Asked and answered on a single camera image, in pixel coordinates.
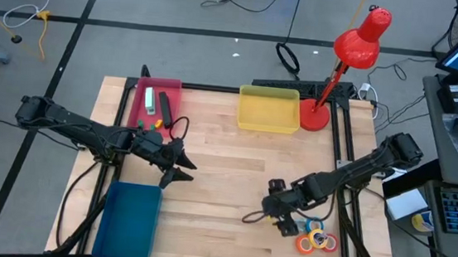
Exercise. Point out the purple staple remover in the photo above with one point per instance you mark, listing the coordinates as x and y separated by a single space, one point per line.
319 237

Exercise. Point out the white stapler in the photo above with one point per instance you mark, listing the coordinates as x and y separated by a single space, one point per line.
149 100

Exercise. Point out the white box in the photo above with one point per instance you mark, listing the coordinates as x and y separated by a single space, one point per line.
405 204

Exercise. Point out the orange tape roll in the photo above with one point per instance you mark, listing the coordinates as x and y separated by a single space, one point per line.
298 243

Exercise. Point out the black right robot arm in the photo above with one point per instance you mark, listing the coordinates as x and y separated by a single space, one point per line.
354 168

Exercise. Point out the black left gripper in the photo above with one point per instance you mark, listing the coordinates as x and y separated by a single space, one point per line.
156 151

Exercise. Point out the red desk lamp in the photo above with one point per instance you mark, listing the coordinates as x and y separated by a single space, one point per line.
361 46

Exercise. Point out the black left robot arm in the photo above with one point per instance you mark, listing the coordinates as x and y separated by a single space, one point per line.
87 130

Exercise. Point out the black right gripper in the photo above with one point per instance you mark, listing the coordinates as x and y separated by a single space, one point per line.
284 208

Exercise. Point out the black stapler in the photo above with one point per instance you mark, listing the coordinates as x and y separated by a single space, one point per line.
165 110

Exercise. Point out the white power adapter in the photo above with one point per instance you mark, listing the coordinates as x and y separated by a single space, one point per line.
365 89

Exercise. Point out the blue plastic bin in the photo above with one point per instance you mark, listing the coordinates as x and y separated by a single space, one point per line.
127 221

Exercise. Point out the yellow and blue roll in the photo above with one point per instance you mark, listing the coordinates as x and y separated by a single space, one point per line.
422 222

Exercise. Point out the blue tape roll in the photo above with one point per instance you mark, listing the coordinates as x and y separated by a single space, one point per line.
319 224

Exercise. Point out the yellow tape roll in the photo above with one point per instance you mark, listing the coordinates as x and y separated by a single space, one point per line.
310 237

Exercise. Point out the pink plastic bin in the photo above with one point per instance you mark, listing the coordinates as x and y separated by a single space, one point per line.
149 84

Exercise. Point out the black metal rig frame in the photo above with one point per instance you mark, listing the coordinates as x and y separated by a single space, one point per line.
216 88

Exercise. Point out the yellow plastic bin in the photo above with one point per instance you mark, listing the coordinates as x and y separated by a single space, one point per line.
270 109

